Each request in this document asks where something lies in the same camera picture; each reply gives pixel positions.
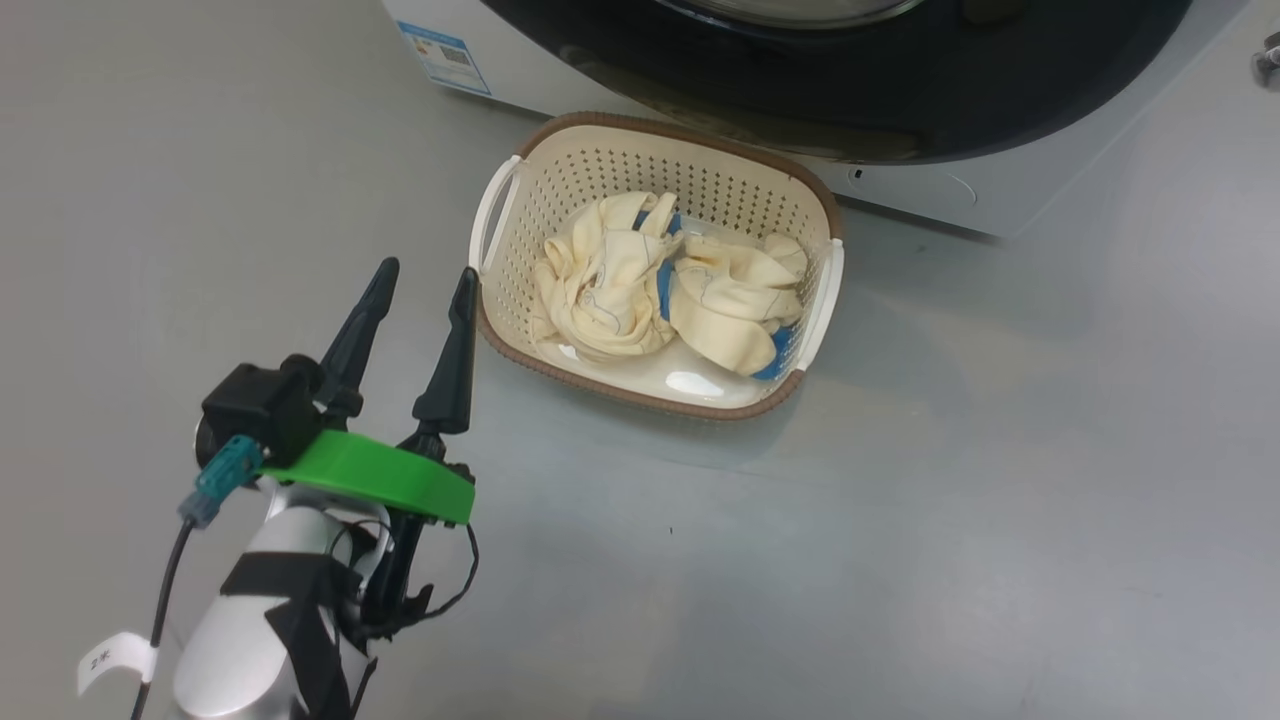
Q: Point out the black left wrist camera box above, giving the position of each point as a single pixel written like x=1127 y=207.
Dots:
x=260 y=405

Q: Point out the large cream garment blue trim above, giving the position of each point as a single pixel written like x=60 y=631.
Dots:
x=600 y=290

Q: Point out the white washing machine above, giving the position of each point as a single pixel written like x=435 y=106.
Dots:
x=900 y=195

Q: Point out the black caster wheel with bracket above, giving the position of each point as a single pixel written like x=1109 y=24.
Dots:
x=1268 y=62

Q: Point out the small cream garment blue trim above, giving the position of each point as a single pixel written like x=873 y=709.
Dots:
x=735 y=300

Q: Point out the blue energy label sticker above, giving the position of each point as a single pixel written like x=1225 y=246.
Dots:
x=445 y=58

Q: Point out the cream perforated laundry basket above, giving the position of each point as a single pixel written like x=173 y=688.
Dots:
x=640 y=165

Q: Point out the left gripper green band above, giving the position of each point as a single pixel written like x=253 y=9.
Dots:
x=380 y=475

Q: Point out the round dark washing machine door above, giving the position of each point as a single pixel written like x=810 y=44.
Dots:
x=900 y=90

